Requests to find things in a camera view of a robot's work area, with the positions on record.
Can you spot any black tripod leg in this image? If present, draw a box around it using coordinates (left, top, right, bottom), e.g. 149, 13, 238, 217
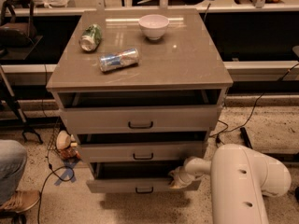
0, 64, 43, 144

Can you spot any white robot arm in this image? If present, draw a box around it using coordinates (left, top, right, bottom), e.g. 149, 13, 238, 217
170, 144, 292, 224

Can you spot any grey drawer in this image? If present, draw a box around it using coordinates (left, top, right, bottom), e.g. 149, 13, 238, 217
60, 105, 221, 134
86, 161, 202, 194
78, 141, 207, 162

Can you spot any black cable left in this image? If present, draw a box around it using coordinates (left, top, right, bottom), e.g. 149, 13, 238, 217
36, 63, 76, 224

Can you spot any blue tape cross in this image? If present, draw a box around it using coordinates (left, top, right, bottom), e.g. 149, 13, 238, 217
54, 159, 78, 186

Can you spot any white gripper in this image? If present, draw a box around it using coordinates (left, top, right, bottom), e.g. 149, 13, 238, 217
168, 166, 203, 189

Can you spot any white bowl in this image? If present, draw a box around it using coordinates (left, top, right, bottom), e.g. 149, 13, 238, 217
138, 14, 169, 40

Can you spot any black power cable right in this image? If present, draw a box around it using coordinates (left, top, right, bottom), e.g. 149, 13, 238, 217
208, 63, 299, 147

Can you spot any blue silver soda can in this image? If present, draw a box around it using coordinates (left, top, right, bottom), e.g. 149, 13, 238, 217
99, 49, 139, 72

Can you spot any person's leg in jeans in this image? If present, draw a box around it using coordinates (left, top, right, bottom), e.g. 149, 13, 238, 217
0, 140, 27, 204

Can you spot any black chair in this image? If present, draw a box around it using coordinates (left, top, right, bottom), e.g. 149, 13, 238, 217
0, 0, 42, 61

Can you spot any black floor stand bar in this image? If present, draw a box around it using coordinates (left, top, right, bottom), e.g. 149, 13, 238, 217
240, 127, 253, 149

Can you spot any grey drawer cabinet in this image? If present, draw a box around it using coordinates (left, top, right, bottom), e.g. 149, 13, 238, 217
46, 8, 234, 189

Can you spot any brown shoe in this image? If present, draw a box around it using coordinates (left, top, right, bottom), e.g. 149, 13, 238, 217
0, 190, 40, 213

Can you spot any green crushed soda can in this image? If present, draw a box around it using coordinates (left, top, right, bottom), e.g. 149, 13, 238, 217
78, 23, 102, 52

